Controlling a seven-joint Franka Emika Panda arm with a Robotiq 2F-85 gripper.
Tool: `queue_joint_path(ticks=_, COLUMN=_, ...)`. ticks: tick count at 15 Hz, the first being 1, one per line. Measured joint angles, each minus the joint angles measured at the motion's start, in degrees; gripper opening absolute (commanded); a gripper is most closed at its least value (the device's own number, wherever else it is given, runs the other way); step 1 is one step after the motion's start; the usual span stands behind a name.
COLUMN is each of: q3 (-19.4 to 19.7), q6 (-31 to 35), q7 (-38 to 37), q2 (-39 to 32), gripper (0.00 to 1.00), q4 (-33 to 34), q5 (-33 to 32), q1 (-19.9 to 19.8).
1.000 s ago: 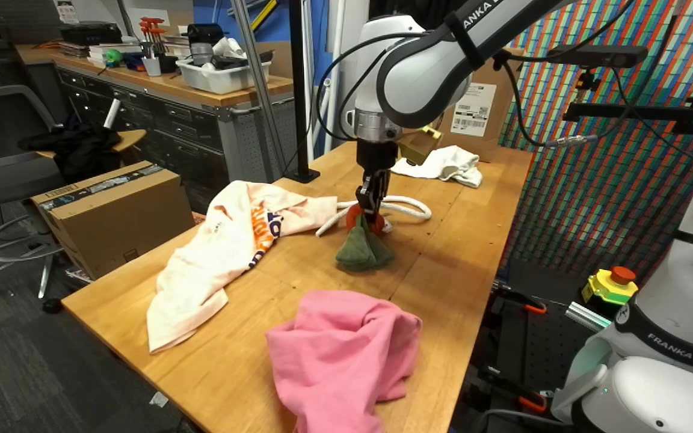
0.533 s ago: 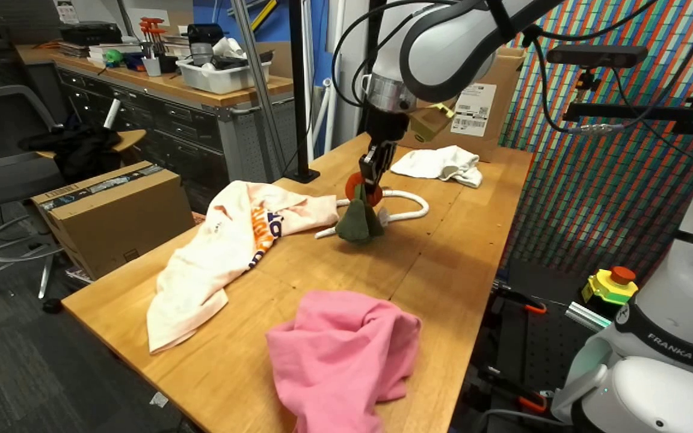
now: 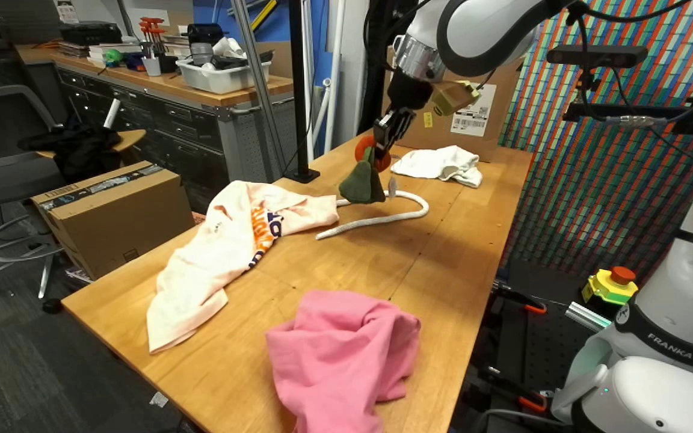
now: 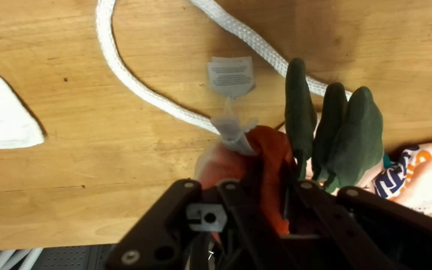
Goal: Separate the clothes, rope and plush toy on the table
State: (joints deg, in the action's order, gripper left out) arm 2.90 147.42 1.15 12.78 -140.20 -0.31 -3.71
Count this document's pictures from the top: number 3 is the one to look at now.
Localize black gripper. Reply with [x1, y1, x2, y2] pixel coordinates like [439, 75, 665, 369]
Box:
[369, 72, 437, 159]

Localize white towel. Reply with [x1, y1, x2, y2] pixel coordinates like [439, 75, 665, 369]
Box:
[387, 141, 485, 189]

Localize red plush toy green leaves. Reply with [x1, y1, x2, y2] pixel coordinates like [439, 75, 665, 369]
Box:
[337, 129, 401, 205]

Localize white rope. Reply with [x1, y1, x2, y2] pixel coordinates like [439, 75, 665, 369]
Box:
[315, 177, 433, 242]

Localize peach shirt with orange print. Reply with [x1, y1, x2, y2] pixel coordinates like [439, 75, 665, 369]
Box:
[143, 177, 342, 355]

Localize pink shirt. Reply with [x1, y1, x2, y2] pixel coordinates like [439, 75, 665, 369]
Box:
[264, 289, 424, 433]

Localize black pole stand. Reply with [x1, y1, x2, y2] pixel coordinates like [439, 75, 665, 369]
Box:
[285, 0, 321, 185]

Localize large cardboard box white label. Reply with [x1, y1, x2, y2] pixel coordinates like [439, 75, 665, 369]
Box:
[380, 58, 523, 153]

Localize grey metal pole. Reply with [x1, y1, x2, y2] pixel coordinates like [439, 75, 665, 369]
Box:
[227, 0, 300, 183]

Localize white plastic bin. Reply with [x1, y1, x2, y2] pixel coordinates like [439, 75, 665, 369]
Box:
[176, 54, 249, 95]

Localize workbench with dark drawers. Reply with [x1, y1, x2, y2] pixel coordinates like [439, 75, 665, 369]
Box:
[15, 39, 298, 202]

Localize small white cup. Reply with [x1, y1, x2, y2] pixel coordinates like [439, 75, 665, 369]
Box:
[138, 53, 164, 78]

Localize round wooden stool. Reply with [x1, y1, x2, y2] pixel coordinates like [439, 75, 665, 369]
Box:
[35, 128, 148, 159]

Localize small red object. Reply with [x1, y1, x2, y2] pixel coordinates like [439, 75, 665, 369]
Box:
[136, 15, 166, 39]

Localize black equipment cart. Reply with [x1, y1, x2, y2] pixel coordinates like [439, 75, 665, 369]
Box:
[474, 273, 597, 433]

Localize yellow red emergency stop button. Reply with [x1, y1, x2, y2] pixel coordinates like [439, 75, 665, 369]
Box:
[579, 261, 643, 308]

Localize cardboard box with black tape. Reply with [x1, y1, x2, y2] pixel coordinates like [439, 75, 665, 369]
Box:
[28, 159, 196, 282]

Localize flat black case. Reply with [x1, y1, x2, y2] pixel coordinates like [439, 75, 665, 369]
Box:
[57, 21, 125, 48]

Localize black bag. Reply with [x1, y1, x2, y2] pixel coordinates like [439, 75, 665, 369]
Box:
[16, 123, 125, 181]

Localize dark office chair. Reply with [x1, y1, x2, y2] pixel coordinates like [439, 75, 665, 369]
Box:
[0, 82, 66, 212]

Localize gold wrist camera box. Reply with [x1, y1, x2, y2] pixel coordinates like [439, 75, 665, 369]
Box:
[427, 82, 481, 118]

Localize black camera bar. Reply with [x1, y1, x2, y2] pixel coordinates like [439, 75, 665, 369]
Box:
[544, 42, 650, 70]

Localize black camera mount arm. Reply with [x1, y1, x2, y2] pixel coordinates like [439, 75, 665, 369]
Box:
[561, 66, 693, 137]

